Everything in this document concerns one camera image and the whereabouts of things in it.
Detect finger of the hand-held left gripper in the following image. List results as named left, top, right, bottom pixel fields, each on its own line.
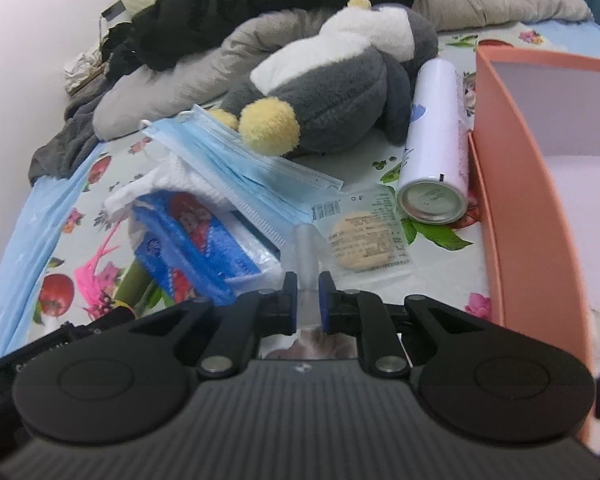
left=87, top=305, right=137, bottom=333

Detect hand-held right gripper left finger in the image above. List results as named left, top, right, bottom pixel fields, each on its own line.
left=129, top=272, right=299, bottom=379

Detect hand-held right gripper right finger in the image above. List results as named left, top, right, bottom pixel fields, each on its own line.
left=318, top=271, right=487, bottom=377

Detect white embossed paper towel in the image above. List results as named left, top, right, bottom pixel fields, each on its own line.
left=103, top=156, right=232, bottom=222

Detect blue face mask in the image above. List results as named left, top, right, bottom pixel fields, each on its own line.
left=140, top=105, right=344, bottom=192
left=180, top=132, right=307, bottom=249

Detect orange cardboard box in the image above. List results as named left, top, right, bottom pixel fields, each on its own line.
left=467, top=47, right=600, bottom=457

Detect pink plastic tassel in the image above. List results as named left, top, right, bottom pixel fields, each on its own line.
left=74, top=220, right=132, bottom=307

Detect clear cookie packet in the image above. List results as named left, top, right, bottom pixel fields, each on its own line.
left=310, top=185, right=414, bottom=277

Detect light blue bed sheet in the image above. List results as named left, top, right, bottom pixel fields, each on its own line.
left=0, top=20, right=600, bottom=356

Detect blue tissue pack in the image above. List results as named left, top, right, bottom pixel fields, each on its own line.
left=129, top=190, right=282, bottom=307

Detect floral printed mat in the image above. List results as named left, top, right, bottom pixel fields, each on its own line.
left=30, top=30, right=551, bottom=341

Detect orange box lid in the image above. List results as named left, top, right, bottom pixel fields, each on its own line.
left=467, top=130, right=504, bottom=323

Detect dark grey blanket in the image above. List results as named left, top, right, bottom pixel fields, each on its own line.
left=28, top=92, right=112, bottom=187

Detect white spray can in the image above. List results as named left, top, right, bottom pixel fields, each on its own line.
left=396, top=58, right=471, bottom=226

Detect grey penguin plush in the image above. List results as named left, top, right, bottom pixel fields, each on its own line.
left=209, top=0, right=440, bottom=157

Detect light grey duvet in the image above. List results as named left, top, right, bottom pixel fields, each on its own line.
left=92, top=0, right=594, bottom=142

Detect white crumpled clothes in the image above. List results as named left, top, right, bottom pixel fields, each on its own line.
left=64, top=50, right=107, bottom=93

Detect black puffer jacket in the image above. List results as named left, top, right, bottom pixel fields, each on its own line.
left=105, top=0, right=428, bottom=77

